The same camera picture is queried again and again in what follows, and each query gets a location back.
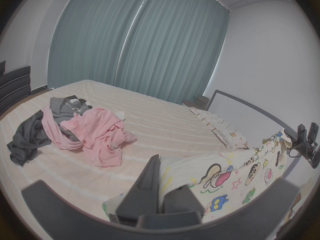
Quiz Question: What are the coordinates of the blue-green curtain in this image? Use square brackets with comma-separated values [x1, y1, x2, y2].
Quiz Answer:
[47, 0, 157, 89]
[114, 0, 230, 105]

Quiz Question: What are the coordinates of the pile of clothes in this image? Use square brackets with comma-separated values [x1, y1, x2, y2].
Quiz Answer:
[7, 95, 137, 168]

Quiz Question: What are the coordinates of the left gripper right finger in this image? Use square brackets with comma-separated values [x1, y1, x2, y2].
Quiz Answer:
[163, 184, 205, 214]

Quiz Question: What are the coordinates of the white printed pyjama top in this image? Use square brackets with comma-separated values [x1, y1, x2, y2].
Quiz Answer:
[102, 130, 292, 224]

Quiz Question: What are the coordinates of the grey bedside table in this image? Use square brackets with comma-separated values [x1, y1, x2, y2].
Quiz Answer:
[182, 94, 210, 111]

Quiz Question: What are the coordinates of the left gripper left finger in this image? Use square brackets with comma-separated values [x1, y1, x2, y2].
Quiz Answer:
[116, 154, 161, 226]

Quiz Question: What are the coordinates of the bed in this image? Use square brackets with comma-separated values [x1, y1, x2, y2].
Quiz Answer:
[0, 79, 300, 224]

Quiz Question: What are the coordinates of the white printed pillow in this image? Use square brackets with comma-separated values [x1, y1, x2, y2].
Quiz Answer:
[189, 107, 248, 150]

